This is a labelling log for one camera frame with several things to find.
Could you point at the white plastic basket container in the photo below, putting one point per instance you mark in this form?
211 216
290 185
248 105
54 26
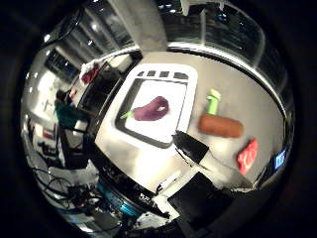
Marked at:
154 105

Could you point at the person in teal shirt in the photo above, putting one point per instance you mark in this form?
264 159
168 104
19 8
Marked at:
67 114

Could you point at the computer monitor with blue screen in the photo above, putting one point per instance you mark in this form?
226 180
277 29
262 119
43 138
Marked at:
280 159

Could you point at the red toy steak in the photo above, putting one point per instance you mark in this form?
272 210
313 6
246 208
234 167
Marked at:
247 156

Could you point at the purple toy eggplant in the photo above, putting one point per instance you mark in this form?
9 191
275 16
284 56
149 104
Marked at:
151 109

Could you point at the brown toy sausage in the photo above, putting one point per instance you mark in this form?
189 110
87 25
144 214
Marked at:
220 126

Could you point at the red cloth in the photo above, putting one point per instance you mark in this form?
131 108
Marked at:
89 73

